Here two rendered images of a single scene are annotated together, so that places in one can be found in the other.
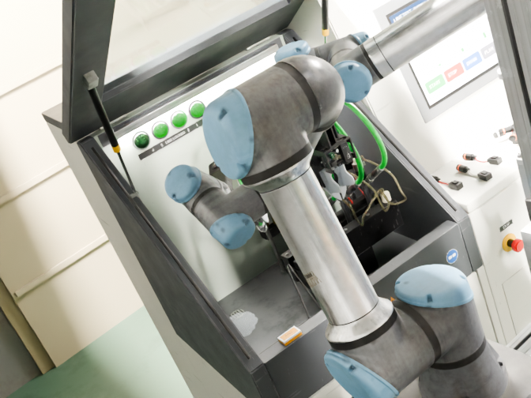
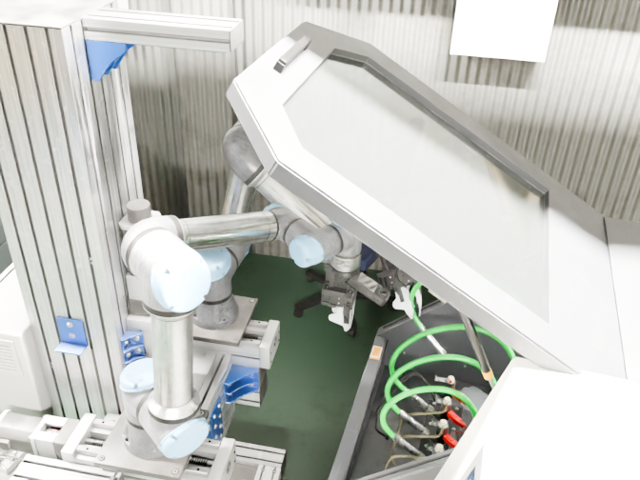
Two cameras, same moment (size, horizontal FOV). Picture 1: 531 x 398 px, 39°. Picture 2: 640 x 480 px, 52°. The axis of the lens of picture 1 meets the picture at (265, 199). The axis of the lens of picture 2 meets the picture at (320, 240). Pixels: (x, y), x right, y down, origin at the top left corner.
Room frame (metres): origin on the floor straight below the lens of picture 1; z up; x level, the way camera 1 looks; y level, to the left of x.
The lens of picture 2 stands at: (2.26, -1.30, 2.40)
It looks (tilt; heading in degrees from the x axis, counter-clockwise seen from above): 33 degrees down; 127
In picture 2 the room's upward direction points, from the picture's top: 2 degrees clockwise
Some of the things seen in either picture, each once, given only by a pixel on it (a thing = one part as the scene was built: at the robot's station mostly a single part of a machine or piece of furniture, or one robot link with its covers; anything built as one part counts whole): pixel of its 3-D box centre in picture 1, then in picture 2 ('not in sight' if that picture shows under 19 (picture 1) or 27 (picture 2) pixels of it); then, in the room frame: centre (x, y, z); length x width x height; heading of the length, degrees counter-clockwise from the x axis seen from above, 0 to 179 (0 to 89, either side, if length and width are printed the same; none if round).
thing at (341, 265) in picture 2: not in sight; (345, 259); (1.49, -0.16, 1.45); 0.08 x 0.08 x 0.05
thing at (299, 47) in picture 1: (299, 71); (346, 232); (1.48, -0.16, 1.53); 0.09 x 0.08 x 0.11; 78
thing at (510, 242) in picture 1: (514, 244); not in sight; (1.68, -0.57, 0.80); 0.05 x 0.04 x 0.05; 112
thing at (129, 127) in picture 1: (197, 90); not in sight; (2.02, 0.06, 1.43); 0.54 x 0.03 x 0.02; 112
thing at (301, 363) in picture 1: (370, 312); (359, 422); (1.55, -0.13, 0.87); 0.62 x 0.04 x 0.16; 112
